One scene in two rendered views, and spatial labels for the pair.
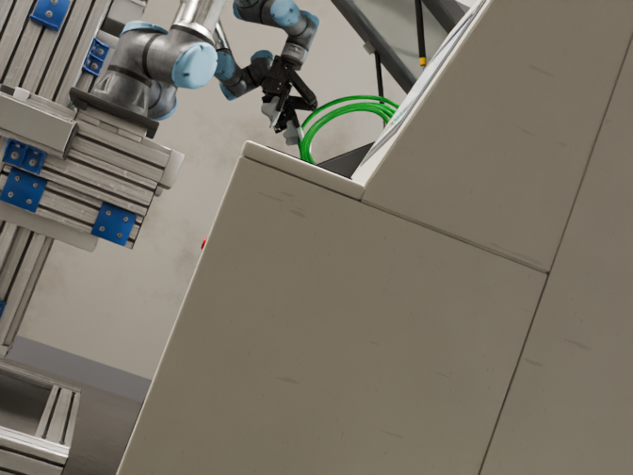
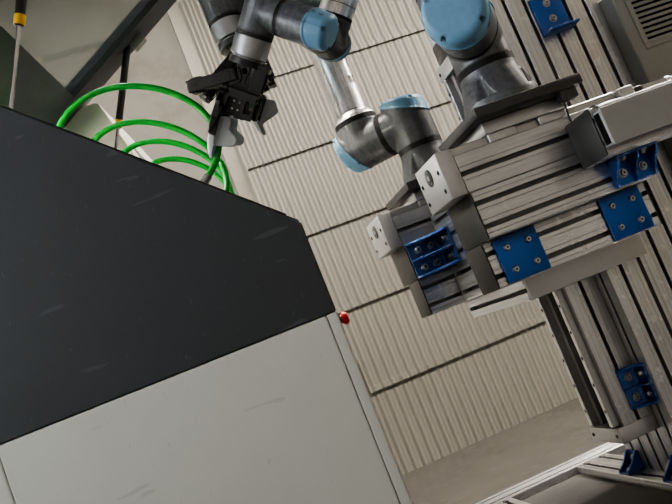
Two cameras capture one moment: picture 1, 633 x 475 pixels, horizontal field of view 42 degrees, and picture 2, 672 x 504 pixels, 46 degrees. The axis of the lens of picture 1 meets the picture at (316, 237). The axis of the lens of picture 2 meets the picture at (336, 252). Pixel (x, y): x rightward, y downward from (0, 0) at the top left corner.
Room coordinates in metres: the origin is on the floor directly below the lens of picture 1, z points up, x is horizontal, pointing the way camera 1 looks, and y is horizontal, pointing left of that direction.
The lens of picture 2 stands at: (4.07, 0.32, 0.73)
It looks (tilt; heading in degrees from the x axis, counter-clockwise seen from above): 6 degrees up; 181
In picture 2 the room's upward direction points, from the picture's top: 22 degrees counter-clockwise
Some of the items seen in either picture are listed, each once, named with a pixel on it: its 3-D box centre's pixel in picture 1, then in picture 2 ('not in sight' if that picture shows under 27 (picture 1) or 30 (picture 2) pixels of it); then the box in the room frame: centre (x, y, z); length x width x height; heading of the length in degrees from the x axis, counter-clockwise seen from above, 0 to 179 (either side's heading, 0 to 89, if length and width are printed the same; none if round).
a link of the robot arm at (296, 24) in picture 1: (284, 15); not in sight; (2.37, 0.32, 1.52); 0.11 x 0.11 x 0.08; 64
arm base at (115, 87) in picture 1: (122, 92); (426, 162); (2.07, 0.59, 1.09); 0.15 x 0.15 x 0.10
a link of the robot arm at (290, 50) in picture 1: (293, 55); (230, 34); (2.45, 0.26, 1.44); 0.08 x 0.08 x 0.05
